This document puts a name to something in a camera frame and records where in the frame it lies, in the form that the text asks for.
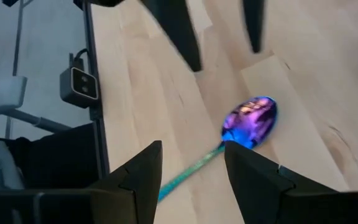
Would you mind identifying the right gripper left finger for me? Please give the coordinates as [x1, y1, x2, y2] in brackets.
[0, 140, 163, 224]

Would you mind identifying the black table-level camera box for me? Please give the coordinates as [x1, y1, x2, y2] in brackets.
[59, 48, 99, 110]

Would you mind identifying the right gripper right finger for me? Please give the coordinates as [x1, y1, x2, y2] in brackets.
[224, 141, 358, 224]

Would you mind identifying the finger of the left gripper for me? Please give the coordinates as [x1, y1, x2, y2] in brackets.
[242, 0, 265, 55]
[140, 0, 203, 73]

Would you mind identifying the grey padded stool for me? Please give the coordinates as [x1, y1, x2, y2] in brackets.
[0, 75, 28, 118]

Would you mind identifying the iridescent rainbow spoon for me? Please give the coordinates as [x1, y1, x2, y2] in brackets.
[157, 95, 278, 203]

